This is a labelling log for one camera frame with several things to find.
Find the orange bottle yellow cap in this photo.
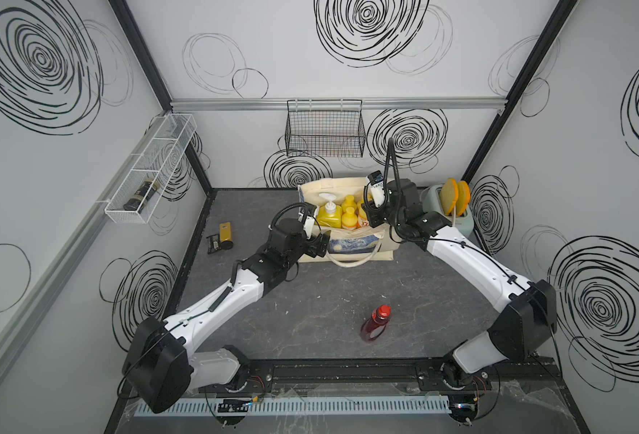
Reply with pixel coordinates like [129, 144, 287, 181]
[341, 206, 358, 230]
[341, 195, 357, 213]
[357, 201, 369, 227]

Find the cream canvas shopping bag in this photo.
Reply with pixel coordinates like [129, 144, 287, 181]
[298, 176, 399, 268]

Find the yellow pump soap bottle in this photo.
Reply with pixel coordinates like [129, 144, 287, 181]
[317, 193, 343, 229]

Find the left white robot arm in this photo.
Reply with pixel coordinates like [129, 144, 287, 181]
[122, 202, 329, 413]

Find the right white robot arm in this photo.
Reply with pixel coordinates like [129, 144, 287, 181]
[363, 139, 557, 390]

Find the yellow toast slice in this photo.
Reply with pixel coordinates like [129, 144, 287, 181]
[440, 178, 459, 216]

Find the orange toast slice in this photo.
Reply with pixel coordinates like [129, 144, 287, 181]
[456, 181, 471, 217]

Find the yellow black small device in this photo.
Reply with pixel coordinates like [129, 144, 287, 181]
[206, 222, 234, 254]

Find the red liquid bottle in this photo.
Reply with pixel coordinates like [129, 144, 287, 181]
[360, 305, 392, 342]

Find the dark bottle in shelf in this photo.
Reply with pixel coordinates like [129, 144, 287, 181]
[122, 178, 160, 212]

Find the black wire wall basket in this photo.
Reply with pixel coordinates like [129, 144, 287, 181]
[284, 99, 366, 158]

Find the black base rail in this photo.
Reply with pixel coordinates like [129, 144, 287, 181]
[242, 357, 565, 394]

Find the grey slotted cable duct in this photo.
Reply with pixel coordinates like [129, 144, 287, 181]
[158, 396, 451, 417]

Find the white wire wall shelf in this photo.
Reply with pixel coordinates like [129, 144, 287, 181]
[105, 113, 196, 224]

